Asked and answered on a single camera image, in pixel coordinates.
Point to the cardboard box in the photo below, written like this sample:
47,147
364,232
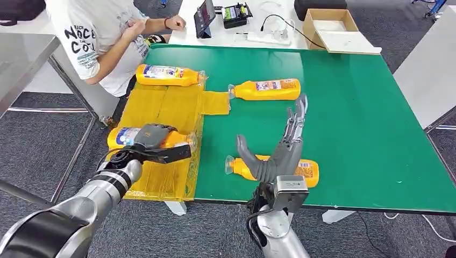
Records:
310,28

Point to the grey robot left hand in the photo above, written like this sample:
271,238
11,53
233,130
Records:
155,137

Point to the person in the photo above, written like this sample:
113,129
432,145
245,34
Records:
103,25

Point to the clear plastic packet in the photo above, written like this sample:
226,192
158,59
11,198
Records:
270,36

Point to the dark tablet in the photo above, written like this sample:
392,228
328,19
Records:
205,18

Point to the blue frame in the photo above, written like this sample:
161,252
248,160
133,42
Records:
434,7

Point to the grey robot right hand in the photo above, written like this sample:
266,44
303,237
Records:
279,160

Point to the white table foot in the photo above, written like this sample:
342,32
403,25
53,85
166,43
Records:
177,207
336,215

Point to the black bag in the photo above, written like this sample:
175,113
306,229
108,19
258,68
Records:
19,10

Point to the green mat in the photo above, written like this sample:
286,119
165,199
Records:
356,124

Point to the person's right hand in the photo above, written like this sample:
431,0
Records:
133,30

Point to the person's left hand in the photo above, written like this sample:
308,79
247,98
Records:
176,22

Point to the white flat board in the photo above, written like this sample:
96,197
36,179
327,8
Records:
347,42

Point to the orange drink bottle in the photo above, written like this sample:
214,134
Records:
249,90
121,139
310,178
160,75

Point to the pale grey table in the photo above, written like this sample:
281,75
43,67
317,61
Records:
427,71

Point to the yellow sheet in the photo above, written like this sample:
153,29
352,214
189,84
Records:
167,107

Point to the black label printer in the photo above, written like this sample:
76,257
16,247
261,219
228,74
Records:
236,15

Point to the grey metal table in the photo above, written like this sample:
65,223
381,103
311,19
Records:
21,60

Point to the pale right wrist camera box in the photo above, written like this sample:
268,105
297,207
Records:
290,192

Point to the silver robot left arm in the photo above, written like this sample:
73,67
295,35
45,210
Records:
92,192

